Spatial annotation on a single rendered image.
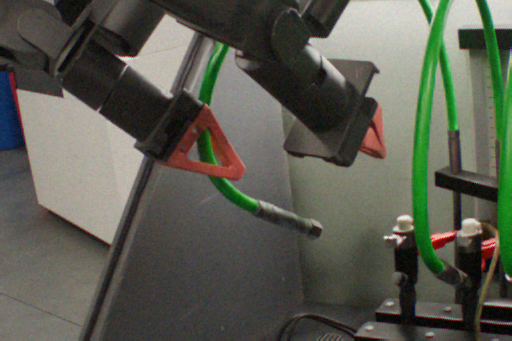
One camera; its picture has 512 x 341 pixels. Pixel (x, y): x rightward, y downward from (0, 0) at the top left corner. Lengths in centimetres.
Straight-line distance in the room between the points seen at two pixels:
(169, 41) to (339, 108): 303
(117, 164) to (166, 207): 263
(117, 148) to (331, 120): 294
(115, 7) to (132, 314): 40
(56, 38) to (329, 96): 26
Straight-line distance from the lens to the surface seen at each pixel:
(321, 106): 69
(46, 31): 74
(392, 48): 113
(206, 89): 77
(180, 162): 75
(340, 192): 123
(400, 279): 87
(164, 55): 370
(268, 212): 83
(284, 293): 128
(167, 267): 102
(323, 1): 67
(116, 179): 364
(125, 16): 76
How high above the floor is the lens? 143
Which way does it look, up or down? 15 degrees down
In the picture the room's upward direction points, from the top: 8 degrees counter-clockwise
